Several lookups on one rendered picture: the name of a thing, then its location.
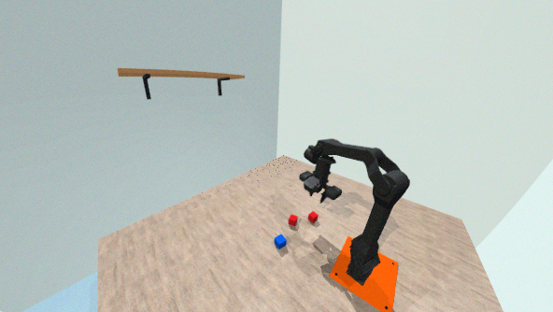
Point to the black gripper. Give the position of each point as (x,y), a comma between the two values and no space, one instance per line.
(330,191)

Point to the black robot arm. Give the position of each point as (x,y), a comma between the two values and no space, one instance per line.
(387,190)

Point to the blue cube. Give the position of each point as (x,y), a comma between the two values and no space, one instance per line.
(280,241)

